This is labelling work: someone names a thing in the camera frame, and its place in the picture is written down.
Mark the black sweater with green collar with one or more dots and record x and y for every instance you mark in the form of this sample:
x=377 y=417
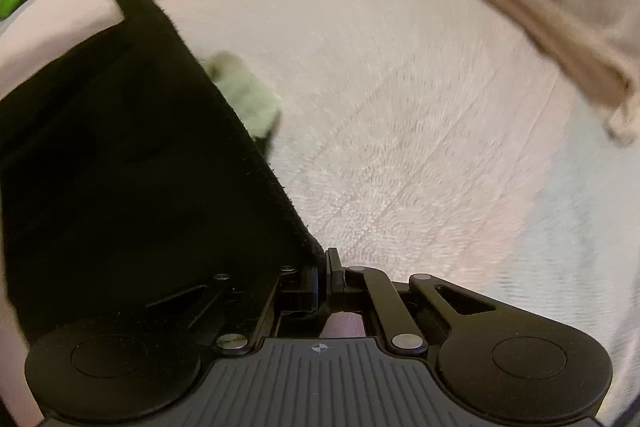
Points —
x=125 y=187

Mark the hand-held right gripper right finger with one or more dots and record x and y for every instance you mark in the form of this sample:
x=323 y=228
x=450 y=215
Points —
x=334 y=279

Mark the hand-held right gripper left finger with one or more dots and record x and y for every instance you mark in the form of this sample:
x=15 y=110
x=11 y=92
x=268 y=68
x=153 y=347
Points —
x=307 y=289

